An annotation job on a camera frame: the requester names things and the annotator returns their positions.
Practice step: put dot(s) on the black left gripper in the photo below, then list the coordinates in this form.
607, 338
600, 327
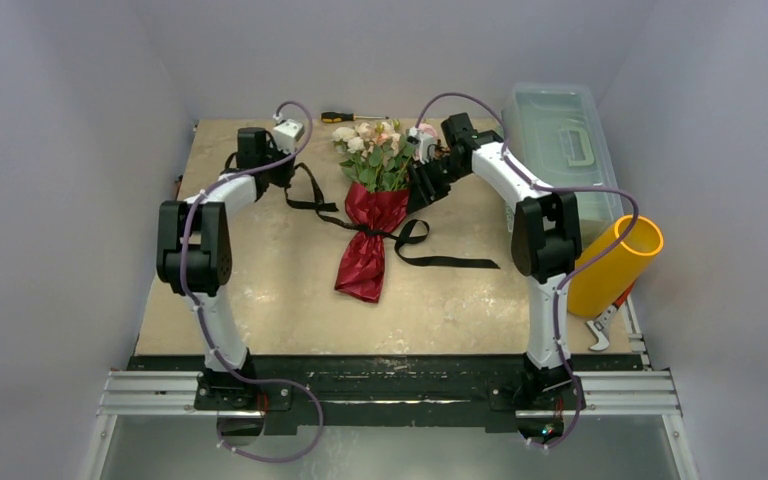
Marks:
289, 172

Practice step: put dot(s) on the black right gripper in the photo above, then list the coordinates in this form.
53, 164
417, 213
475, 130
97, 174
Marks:
425, 183

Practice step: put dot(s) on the red paper flower bouquet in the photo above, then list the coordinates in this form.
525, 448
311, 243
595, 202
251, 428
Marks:
375, 159

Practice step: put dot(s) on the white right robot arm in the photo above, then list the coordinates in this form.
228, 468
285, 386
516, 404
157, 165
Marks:
545, 237

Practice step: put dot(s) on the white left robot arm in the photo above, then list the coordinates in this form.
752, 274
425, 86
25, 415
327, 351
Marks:
194, 253

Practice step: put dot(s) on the yellow cylinder vase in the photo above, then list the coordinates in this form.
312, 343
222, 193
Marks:
604, 281

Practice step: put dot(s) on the yellow black screwdriver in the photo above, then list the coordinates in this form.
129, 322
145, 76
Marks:
333, 117

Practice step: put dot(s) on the clear plastic storage box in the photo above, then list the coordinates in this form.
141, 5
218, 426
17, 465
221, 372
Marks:
555, 132

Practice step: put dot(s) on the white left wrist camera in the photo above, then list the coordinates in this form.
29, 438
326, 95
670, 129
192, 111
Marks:
287, 133

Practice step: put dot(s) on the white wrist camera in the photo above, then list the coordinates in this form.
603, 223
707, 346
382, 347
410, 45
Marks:
287, 133
424, 138

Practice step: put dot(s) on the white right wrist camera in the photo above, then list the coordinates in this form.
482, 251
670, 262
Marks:
424, 138

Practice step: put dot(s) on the black table edge rail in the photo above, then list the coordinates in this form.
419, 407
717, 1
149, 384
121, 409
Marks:
389, 374

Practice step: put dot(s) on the red handled pliers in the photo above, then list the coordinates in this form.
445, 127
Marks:
600, 326

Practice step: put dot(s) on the aluminium frame rail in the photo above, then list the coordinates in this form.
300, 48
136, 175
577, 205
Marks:
171, 393

